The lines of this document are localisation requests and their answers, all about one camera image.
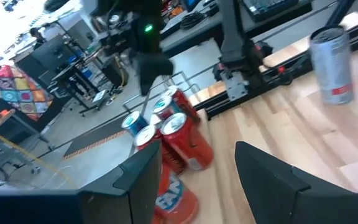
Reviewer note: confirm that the red Coca-Cola can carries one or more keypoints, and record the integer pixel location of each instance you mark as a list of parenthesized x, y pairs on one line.
[(186, 105)]

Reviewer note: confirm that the black aluminium table frame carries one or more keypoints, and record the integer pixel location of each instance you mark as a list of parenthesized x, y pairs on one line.
[(216, 107)]

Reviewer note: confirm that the colourful poster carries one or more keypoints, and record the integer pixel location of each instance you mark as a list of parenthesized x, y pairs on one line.
[(20, 93)]

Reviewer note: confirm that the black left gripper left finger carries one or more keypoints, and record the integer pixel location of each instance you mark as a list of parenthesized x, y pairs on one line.
[(73, 208)]

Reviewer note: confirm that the black standing desk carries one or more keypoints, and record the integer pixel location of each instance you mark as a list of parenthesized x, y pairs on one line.
[(70, 70)]

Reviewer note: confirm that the black computer monitor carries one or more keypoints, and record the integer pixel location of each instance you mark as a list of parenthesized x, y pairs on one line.
[(53, 49)]

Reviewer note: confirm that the red Fanta strawberry can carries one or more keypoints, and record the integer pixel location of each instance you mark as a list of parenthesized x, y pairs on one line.
[(176, 199)]

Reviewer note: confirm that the orange striped floor mat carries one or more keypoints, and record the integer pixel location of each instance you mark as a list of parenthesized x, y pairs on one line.
[(89, 141)]

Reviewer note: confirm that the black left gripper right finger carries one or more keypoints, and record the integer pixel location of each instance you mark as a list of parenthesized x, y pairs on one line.
[(291, 202)]

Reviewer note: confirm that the computer desk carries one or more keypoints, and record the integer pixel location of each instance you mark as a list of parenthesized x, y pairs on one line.
[(197, 31)]

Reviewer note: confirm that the grey metal rack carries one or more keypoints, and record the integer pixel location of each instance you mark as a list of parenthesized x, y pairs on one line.
[(8, 149)]

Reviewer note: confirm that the white paper sheet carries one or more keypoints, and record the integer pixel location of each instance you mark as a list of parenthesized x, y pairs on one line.
[(99, 96)]

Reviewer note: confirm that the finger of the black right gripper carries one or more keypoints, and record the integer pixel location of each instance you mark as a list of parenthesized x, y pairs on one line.
[(152, 70)]

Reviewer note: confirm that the black keyboard with blue keys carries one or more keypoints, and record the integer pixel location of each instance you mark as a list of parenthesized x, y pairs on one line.
[(269, 6)]

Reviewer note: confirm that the black computer tower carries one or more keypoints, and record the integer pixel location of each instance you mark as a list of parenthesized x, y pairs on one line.
[(113, 73)]

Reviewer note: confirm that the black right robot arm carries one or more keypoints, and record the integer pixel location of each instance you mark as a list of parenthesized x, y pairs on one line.
[(235, 37)]

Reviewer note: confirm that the red soda can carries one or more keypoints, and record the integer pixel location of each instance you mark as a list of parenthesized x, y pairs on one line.
[(145, 135), (188, 143)]

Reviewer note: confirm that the person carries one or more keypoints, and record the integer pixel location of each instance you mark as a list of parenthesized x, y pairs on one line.
[(37, 35)]

